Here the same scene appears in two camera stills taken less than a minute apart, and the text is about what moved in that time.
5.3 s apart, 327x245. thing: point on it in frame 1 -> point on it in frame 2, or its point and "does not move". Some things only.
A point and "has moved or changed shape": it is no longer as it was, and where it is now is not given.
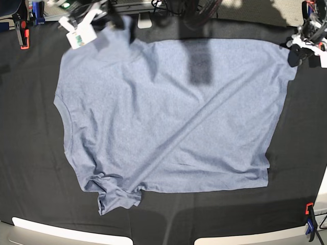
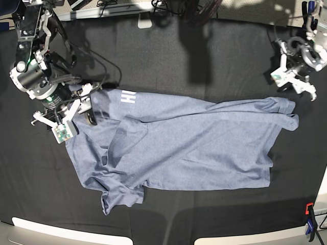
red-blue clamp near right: [312, 224] does not move
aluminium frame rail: [133, 7] does not move
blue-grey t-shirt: [169, 115] has moved or changed shape
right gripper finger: [295, 55] -> [287, 87]
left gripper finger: [118, 19] -> [91, 117]
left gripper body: [89, 18] -> [64, 115]
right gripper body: [296, 39] -> [301, 82]
